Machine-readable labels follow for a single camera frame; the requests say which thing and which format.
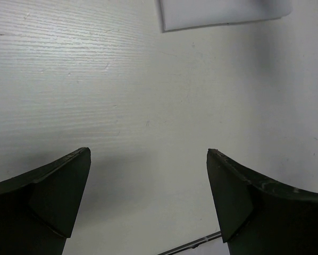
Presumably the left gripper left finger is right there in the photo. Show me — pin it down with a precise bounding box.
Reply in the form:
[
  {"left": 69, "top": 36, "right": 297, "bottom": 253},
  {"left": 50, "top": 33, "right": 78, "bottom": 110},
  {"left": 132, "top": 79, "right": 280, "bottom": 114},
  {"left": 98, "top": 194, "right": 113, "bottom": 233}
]
[{"left": 0, "top": 147, "right": 91, "bottom": 254}]

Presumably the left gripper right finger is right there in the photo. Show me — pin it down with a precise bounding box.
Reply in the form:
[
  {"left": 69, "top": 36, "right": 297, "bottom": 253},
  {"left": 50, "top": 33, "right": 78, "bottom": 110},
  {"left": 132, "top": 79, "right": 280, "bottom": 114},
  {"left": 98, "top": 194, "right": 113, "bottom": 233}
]
[{"left": 207, "top": 149, "right": 318, "bottom": 254}]

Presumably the white t shirt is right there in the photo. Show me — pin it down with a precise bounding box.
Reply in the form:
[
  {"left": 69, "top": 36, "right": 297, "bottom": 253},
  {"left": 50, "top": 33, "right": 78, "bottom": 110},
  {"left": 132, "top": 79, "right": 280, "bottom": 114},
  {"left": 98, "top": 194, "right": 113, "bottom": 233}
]
[{"left": 155, "top": 0, "right": 292, "bottom": 32}]

